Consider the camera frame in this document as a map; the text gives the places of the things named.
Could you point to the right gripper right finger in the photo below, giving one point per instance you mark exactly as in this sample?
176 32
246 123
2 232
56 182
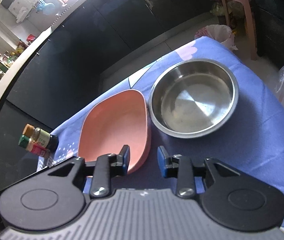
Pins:
182 168

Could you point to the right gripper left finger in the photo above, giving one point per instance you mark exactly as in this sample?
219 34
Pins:
105 168

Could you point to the pink plastic bowl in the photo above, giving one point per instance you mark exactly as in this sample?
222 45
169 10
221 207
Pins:
121 119

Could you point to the stainless steel bowl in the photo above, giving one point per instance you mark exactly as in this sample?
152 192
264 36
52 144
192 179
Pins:
193 98

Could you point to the brown cap sauce bottle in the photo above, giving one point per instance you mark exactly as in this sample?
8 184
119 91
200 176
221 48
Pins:
41 137

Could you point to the green cap spice jar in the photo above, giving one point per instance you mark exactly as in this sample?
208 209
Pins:
27 143

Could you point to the blue patterned tablecloth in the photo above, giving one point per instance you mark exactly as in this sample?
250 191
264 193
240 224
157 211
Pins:
216 163

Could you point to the white plastic bag bin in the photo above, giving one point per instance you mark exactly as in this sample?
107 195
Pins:
221 33

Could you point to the pink plastic stool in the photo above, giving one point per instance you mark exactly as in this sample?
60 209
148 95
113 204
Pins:
240 9

